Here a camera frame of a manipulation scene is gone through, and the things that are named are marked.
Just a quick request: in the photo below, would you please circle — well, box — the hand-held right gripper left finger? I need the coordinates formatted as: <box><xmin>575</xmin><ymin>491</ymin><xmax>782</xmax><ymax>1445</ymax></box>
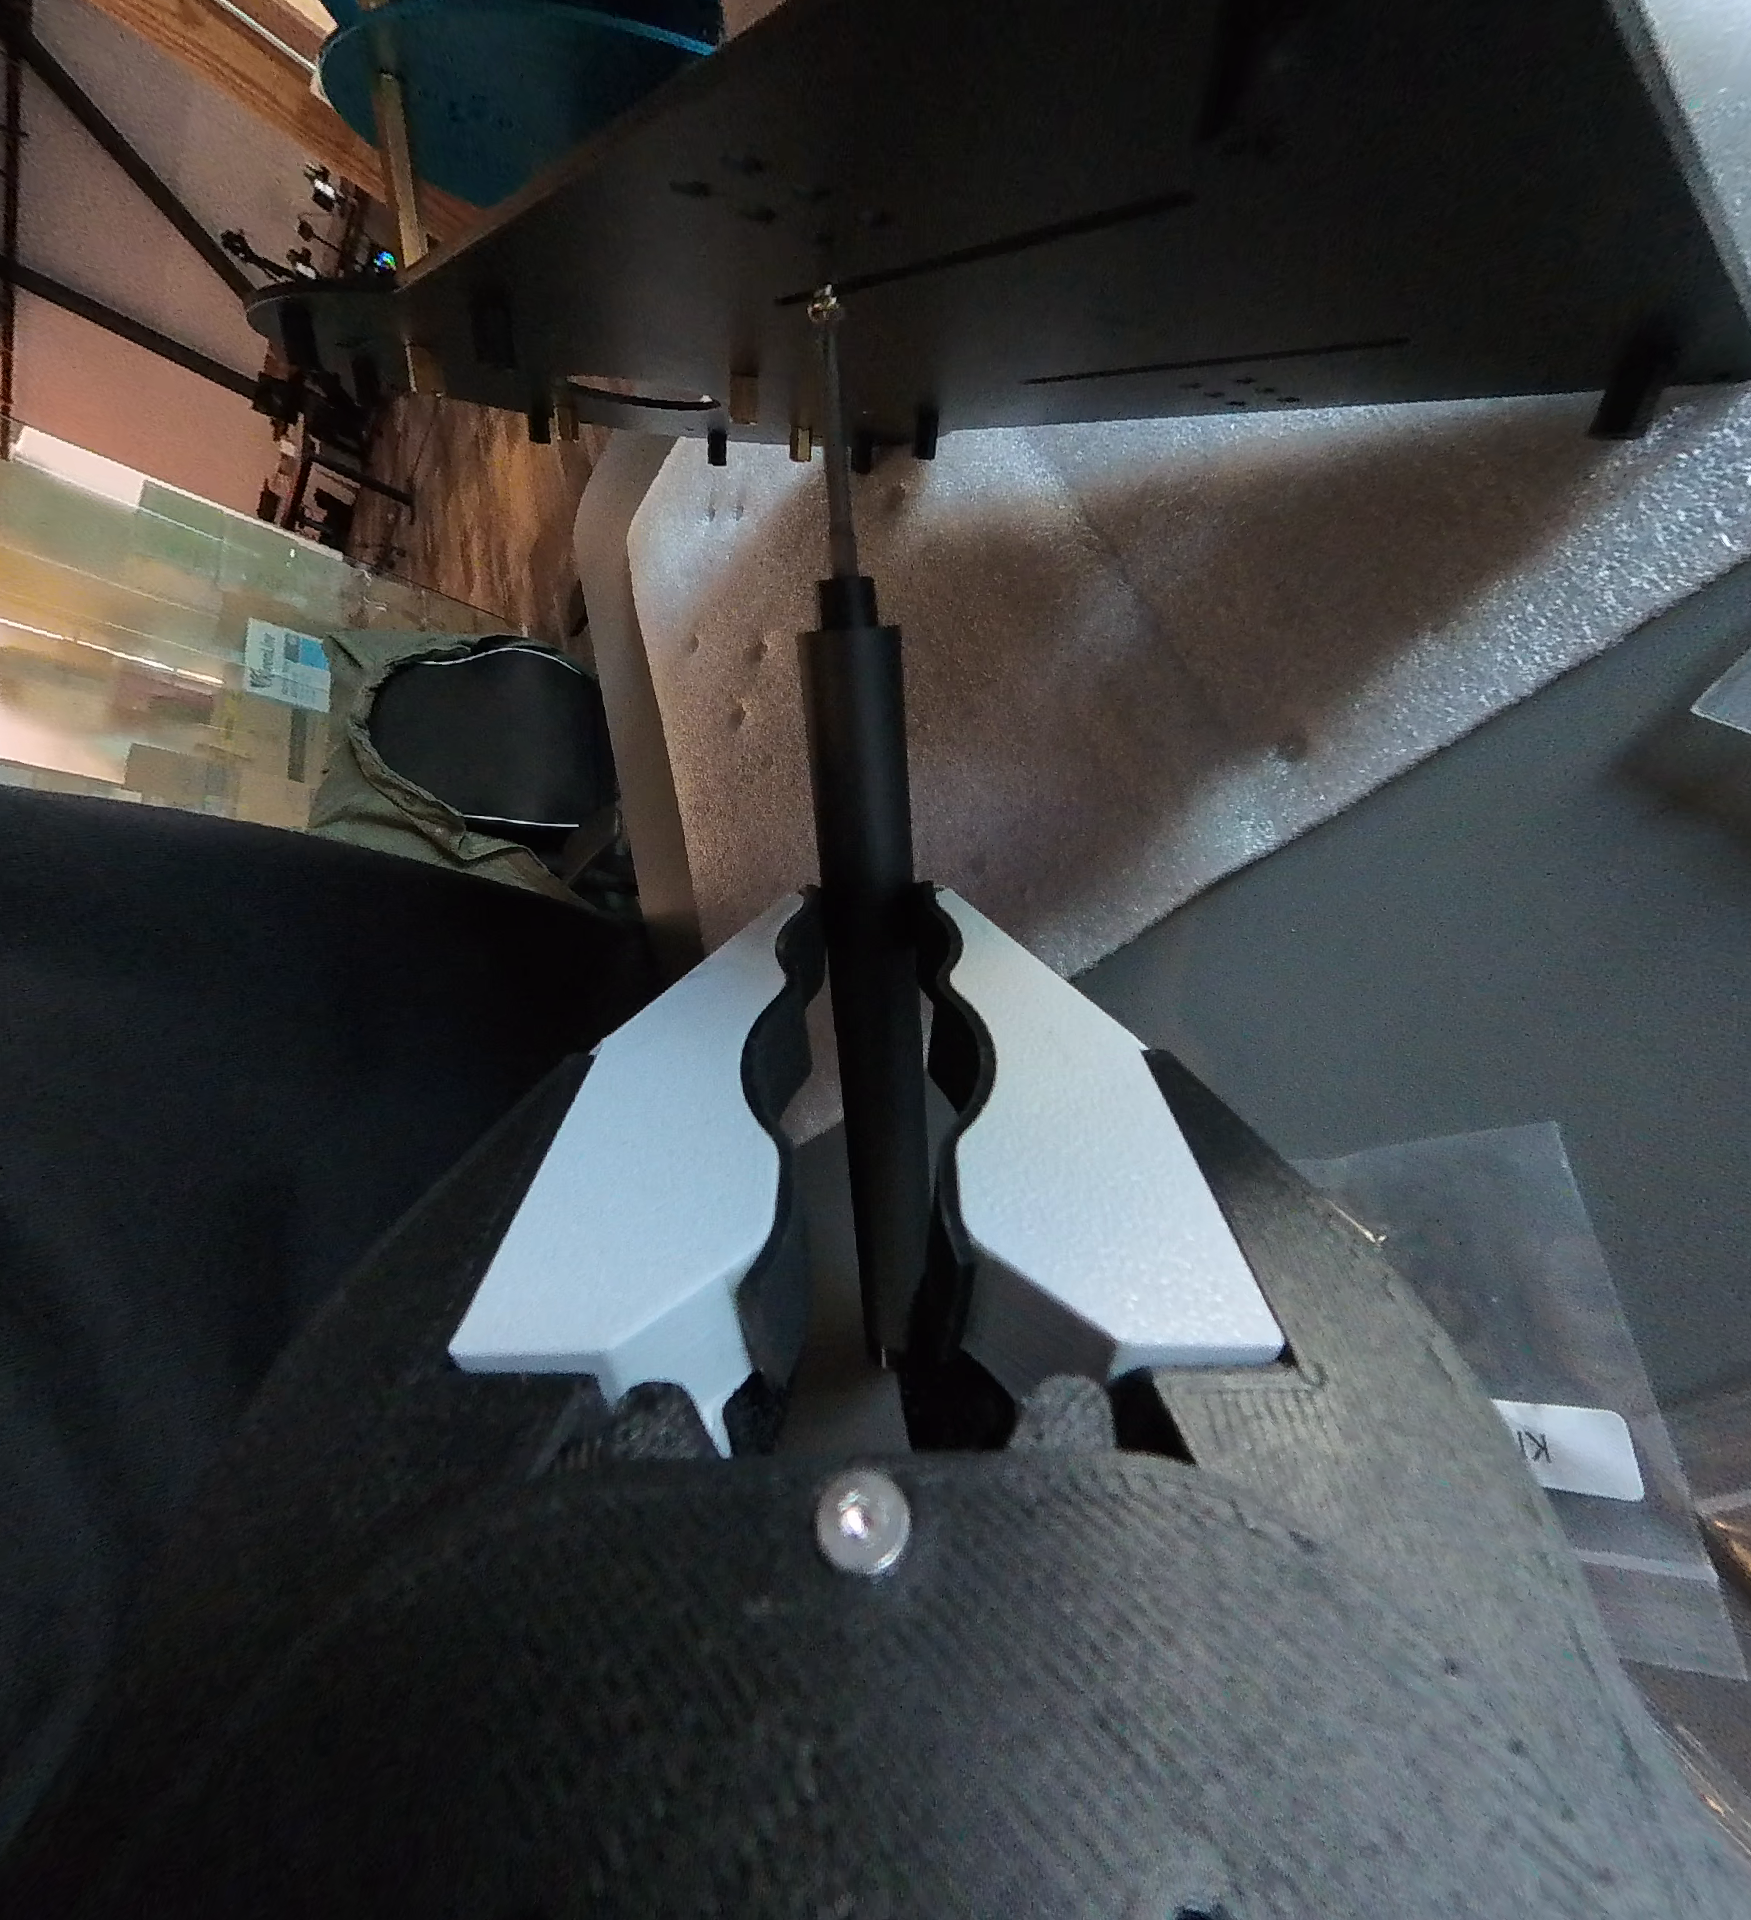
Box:
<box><xmin>451</xmin><ymin>885</ymin><xmax>835</xmax><ymax>1459</ymax></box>

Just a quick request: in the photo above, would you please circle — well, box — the glass partition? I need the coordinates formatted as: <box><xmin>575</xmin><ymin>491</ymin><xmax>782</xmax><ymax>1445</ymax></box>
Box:
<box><xmin>0</xmin><ymin>376</ymin><xmax>524</xmax><ymax>831</ymax></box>

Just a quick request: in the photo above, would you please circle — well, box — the white foam sheet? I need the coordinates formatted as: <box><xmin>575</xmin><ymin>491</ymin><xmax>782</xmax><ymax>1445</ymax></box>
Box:
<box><xmin>575</xmin><ymin>0</ymin><xmax>1751</xmax><ymax>969</ymax></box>

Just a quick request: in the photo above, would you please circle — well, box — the black equipment stand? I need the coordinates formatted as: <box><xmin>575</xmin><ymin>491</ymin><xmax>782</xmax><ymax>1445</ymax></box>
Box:
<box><xmin>217</xmin><ymin>162</ymin><xmax>431</xmax><ymax>560</ymax></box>

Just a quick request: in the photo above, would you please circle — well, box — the person's black clothing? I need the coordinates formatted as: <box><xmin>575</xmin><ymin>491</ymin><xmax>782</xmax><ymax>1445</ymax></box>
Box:
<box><xmin>0</xmin><ymin>761</ymin><xmax>666</xmax><ymax>1920</ymax></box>

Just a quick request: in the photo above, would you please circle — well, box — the clear plastic bag white label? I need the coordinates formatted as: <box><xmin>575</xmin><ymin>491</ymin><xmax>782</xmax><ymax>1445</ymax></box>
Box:
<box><xmin>1293</xmin><ymin>1122</ymin><xmax>1751</xmax><ymax>1684</ymax></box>

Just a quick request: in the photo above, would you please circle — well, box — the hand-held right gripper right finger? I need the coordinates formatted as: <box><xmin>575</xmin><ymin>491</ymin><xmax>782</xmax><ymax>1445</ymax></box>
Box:
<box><xmin>932</xmin><ymin>885</ymin><xmax>1285</xmax><ymax>1378</ymax></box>

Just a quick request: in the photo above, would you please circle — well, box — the black metal base plate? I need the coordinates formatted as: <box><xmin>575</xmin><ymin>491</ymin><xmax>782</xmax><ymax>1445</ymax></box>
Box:
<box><xmin>402</xmin><ymin>0</ymin><xmax>1751</xmax><ymax>467</ymax></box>

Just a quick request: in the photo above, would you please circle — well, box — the black screwdriver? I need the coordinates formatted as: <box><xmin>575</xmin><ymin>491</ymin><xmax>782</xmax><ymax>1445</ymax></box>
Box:
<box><xmin>804</xmin><ymin>283</ymin><xmax>954</xmax><ymax>1368</ymax></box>

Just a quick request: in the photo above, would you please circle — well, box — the black metal frame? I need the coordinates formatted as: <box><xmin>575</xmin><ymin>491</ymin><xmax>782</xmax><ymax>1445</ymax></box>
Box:
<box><xmin>0</xmin><ymin>0</ymin><xmax>265</xmax><ymax>308</ymax></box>

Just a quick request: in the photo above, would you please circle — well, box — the olive green jacket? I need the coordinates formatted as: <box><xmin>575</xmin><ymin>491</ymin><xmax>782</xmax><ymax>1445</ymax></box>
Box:
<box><xmin>306</xmin><ymin>626</ymin><xmax>624</xmax><ymax>907</ymax></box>

